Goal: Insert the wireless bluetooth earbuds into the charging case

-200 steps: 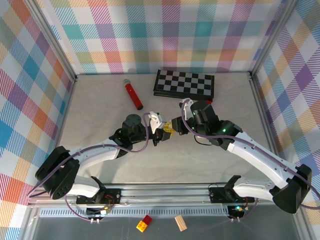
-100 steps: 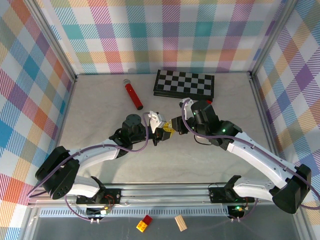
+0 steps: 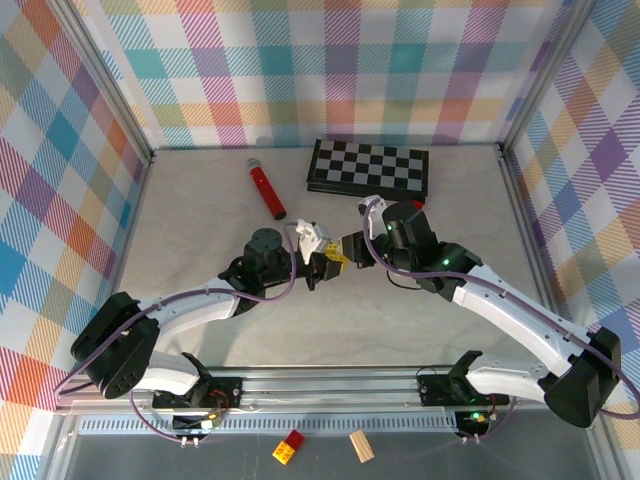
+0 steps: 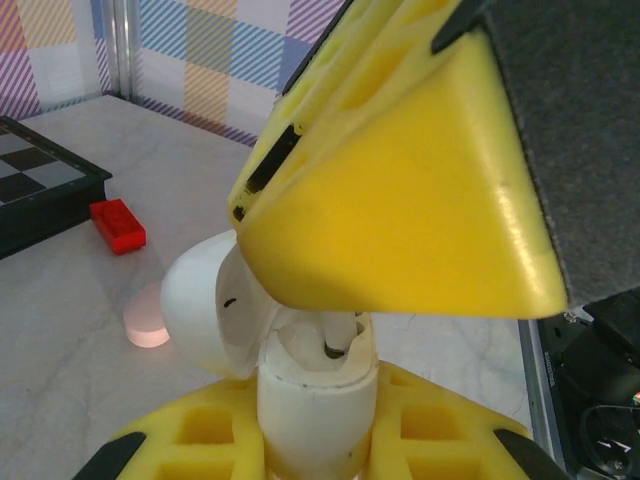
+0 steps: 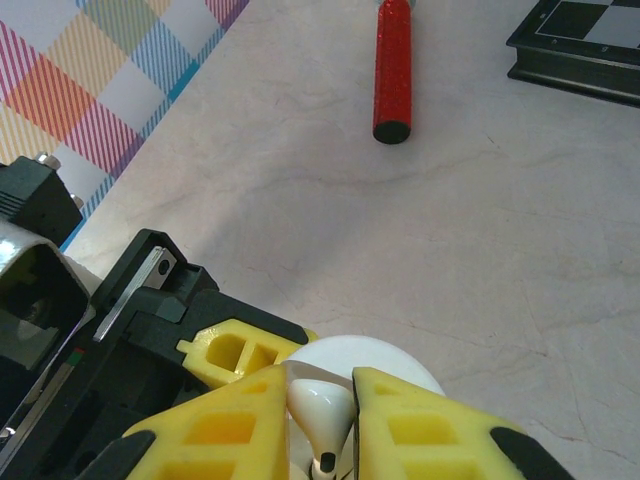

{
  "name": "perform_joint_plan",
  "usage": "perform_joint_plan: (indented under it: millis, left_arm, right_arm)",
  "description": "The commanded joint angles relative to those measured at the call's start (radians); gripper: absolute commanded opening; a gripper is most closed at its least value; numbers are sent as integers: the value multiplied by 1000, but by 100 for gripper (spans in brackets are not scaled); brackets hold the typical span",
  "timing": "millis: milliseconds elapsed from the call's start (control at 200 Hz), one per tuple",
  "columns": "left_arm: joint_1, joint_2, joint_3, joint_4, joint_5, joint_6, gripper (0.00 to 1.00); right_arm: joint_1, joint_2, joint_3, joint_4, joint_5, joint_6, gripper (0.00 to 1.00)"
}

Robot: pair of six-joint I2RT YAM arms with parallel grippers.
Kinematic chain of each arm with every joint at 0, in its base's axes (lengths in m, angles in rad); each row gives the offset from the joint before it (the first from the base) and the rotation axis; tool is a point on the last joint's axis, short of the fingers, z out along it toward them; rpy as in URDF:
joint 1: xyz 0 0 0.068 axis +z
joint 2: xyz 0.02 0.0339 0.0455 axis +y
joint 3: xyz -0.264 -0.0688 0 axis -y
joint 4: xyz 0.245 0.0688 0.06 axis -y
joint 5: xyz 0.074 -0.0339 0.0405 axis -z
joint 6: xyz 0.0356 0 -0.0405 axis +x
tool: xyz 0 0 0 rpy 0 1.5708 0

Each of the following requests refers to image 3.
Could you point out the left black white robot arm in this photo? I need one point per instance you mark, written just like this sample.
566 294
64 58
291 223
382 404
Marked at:
190 310

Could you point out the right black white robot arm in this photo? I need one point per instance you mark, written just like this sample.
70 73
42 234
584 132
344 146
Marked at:
510 310

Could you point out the red rectangular block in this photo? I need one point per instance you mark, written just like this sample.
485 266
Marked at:
419 204

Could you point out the red toy microphone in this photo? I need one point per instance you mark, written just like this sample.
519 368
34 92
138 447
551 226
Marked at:
266 192

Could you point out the folded black chess board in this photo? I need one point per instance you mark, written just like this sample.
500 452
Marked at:
367 170

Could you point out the red toy brick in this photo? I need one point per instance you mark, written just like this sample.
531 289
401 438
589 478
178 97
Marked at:
296 437

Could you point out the small black connector box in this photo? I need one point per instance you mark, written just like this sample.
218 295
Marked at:
197 424
475 421

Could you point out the wooden block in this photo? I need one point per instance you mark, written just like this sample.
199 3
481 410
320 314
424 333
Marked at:
361 446

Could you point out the yellow toy brick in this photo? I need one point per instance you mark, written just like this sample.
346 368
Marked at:
283 452

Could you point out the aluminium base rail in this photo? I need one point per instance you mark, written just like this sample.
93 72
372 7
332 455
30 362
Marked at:
325 390

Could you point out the aluminium table side rail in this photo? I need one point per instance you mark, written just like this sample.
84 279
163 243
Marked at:
536 260
125 260

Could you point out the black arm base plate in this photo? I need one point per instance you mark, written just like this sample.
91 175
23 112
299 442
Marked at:
227 392
432 392

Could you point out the aluminium frame post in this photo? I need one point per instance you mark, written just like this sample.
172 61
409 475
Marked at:
546 75
102 75

